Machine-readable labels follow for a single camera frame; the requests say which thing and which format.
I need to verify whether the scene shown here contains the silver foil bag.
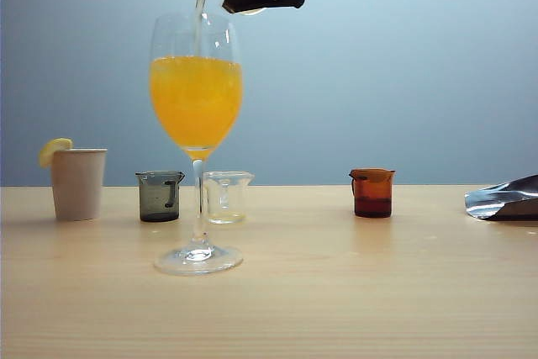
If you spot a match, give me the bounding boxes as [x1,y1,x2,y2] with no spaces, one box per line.
[463,173,538,222]

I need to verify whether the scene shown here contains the clear empty measuring cup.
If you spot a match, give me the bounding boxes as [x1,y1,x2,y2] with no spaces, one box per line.
[201,171,255,225]

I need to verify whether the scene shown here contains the white paper cup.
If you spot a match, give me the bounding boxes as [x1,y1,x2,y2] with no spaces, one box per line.
[50,148,108,222]

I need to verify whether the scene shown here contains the wine glass with orange juice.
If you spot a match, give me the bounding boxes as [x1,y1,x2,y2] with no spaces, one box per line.
[149,12,245,277]

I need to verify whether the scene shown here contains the yellow lemon slice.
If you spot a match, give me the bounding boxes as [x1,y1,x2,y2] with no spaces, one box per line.
[38,137,73,169]

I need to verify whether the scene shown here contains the grey glass measuring cup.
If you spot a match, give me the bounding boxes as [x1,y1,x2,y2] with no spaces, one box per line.
[134,171,186,224]

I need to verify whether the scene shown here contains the amber glass measuring cup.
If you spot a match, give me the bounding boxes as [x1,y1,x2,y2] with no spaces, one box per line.
[349,168,396,219]

